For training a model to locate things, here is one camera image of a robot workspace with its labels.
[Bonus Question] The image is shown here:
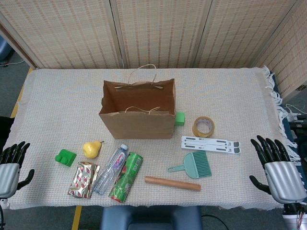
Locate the woven bamboo folding screen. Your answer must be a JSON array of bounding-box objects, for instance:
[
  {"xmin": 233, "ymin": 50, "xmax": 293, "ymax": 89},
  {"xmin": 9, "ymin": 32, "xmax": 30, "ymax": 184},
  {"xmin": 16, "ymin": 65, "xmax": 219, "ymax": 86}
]
[{"xmin": 0, "ymin": 0, "xmax": 307, "ymax": 99}]

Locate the cream woven tablecloth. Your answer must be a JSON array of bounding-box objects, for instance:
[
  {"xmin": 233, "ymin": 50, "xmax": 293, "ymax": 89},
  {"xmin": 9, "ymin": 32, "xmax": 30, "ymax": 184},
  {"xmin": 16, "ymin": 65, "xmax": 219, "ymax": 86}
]
[{"xmin": 0, "ymin": 66, "xmax": 303, "ymax": 211}]

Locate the white cable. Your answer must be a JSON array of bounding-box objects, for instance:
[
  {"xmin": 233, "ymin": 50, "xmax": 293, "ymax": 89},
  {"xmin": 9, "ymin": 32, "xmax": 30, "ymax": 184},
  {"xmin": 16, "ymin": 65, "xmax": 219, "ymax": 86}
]
[{"xmin": 284, "ymin": 103, "xmax": 307, "ymax": 122}]

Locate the yellowish packing tape roll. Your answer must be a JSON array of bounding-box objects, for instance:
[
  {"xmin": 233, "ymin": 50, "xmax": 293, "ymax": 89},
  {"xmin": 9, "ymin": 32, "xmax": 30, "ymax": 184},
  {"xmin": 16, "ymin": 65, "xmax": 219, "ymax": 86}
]
[{"xmin": 192, "ymin": 116, "xmax": 215, "ymax": 138}]

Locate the white folding stand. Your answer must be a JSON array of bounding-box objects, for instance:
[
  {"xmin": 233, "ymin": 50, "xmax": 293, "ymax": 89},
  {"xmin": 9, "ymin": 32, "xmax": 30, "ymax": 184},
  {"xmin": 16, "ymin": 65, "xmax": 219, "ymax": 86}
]
[{"xmin": 180, "ymin": 136, "xmax": 241, "ymax": 155}]

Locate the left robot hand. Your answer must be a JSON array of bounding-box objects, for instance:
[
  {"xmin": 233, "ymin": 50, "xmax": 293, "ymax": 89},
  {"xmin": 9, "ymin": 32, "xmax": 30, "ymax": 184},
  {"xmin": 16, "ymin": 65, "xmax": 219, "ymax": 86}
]
[{"xmin": 0, "ymin": 141, "xmax": 35, "ymax": 198}]

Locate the teal hand brush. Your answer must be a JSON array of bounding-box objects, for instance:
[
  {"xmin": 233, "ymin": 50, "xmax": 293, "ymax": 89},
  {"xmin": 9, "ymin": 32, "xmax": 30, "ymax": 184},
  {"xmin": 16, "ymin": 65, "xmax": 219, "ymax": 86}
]
[{"xmin": 167, "ymin": 151, "xmax": 213, "ymax": 180}]

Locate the green foam cube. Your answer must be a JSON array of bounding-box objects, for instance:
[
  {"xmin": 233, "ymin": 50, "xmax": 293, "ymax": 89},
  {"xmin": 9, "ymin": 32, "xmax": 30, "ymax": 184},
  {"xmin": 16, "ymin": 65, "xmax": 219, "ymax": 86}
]
[{"xmin": 174, "ymin": 112, "xmax": 186, "ymax": 127}]

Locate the green chips can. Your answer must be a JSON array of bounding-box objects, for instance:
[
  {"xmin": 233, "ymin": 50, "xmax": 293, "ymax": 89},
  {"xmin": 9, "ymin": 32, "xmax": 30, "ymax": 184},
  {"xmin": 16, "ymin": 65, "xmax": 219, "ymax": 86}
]
[{"xmin": 108, "ymin": 152, "xmax": 144, "ymax": 204}]

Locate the black rounded object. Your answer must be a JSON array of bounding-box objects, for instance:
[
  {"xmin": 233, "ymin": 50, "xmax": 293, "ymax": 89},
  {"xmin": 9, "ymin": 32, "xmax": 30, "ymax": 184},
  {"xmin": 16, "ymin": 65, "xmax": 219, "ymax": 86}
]
[{"xmin": 0, "ymin": 116, "xmax": 14, "ymax": 145}]

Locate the yellow pear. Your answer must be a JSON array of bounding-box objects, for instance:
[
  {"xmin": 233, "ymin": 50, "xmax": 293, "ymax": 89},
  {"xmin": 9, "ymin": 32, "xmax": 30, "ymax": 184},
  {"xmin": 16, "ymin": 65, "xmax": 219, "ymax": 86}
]
[{"xmin": 83, "ymin": 140, "xmax": 106, "ymax": 159}]

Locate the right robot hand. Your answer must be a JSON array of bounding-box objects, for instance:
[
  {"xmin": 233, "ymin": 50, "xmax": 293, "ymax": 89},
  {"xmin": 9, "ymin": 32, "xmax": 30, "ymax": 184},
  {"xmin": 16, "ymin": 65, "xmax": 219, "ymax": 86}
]
[{"xmin": 249, "ymin": 135, "xmax": 306, "ymax": 205}]

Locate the blue padded chair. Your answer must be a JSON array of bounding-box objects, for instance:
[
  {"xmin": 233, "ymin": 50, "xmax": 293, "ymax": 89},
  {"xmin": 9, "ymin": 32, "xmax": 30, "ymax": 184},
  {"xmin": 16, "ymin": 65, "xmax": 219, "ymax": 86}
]
[{"xmin": 99, "ymin": 205, "xmax": 202, "ymax": 230}]

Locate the green toy block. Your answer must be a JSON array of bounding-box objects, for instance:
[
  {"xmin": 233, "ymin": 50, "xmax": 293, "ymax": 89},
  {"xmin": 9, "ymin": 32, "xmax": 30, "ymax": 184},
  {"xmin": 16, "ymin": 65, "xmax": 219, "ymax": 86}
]
[{"xmin": 54, "ymin": 149, "xmax": 77, "ymax": 168}]

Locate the brown paper bag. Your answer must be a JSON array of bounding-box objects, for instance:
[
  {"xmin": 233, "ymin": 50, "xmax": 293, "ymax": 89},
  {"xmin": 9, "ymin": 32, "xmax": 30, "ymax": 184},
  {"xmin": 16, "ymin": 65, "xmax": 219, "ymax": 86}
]
[{"xmin": 98, "ymin": 64, "xmax": 177, "ymax": 140}]

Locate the wooden rolling pin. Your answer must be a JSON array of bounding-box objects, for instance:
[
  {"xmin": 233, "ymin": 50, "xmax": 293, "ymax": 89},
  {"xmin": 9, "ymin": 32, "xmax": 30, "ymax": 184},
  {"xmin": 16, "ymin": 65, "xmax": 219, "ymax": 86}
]
[{"xmin": 144, "ymin": 176, "xmax": 201, "ymax": 192}]

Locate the black box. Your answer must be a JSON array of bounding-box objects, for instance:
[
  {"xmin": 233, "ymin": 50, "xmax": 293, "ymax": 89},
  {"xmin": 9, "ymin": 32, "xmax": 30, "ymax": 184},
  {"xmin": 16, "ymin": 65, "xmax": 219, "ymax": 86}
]
[{"xmin": 289, "ymin": 121, "xmax": 307, "ymax": 144}]

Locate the blue rounded seat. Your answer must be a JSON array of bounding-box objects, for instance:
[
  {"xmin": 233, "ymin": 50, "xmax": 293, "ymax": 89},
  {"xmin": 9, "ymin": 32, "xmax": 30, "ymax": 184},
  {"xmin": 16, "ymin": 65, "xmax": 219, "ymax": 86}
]
[{"xmin": 0, "ymin": 35, "xmax": 12, "ymax": 63}]

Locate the gold foil snack packet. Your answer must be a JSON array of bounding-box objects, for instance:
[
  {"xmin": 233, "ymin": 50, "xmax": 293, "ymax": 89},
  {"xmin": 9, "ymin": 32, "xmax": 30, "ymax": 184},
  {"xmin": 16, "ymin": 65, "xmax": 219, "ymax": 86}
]
[{"xmin": 68, "ymin": 161, "xmax": 101, "ymax": 199}]

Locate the clear plastic water bottle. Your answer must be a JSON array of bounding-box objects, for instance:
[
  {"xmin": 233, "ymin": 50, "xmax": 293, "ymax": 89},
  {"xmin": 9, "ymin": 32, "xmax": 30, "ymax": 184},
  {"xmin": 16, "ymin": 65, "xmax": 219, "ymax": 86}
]
[{"xmin": 92, "ymin": 144, "xmax": 129, "ymax": 195}]

